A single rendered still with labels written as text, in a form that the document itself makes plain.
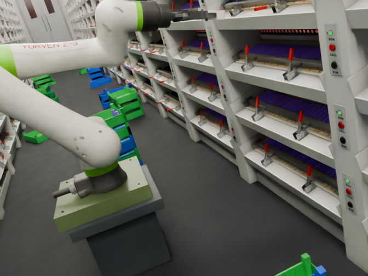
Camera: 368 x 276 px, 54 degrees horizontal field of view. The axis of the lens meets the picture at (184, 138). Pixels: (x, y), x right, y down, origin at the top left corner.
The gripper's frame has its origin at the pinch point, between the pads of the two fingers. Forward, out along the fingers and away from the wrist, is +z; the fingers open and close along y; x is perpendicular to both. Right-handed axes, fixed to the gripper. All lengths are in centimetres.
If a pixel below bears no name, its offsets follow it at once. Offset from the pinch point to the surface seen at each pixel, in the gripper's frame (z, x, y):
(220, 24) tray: 7.4, -3.0, -11.0
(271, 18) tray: 6.9, -2.1, 24.8
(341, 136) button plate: 14, -32, 49
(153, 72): 18, -37, -156
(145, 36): 13, -10, -156
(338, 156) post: 16, -39, 47
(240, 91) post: 19.2, -30.5, -15.9
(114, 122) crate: -27, -52, -72
